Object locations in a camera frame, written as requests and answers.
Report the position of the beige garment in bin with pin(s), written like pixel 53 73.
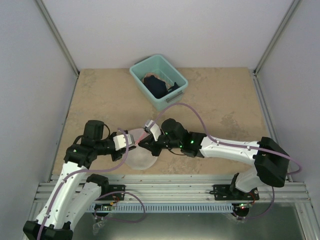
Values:
pixel 149 74

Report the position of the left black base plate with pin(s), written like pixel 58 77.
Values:
pixel 114 192

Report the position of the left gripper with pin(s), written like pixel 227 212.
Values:
pixel 115 157

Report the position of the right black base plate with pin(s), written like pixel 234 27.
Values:
pixel 224 192

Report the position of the white mesh laundry bag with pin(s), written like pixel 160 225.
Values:
pixel 140 158

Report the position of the right frame post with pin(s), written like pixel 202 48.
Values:
pixel 293 7

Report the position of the dark clothes in bin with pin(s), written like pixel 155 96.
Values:
pixel 157 87

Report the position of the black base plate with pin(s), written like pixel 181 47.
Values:
pixel 114 192
pixel 224 192

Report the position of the teal plastic bin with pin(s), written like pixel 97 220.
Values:
pixel 159 65

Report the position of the frame post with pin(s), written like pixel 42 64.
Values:
pixel 57 36
pixel 293 7

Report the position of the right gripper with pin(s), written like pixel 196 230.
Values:
pixel 151 146

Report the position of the aluminium rail frame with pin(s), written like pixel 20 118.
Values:
pixel 280 213

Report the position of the right circuit board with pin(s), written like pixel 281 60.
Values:
pixel 244 205

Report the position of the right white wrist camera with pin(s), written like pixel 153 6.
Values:
pixel 152 128

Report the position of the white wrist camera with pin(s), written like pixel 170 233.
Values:
pixel 152 128
pixel 123 140

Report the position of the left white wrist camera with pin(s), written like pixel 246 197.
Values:
pixel 123 140

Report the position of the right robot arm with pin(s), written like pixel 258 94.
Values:
pixel 268 161

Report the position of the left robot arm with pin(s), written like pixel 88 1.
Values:
pixel 78 186

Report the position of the left frame post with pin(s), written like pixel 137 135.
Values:
pixel 57 36

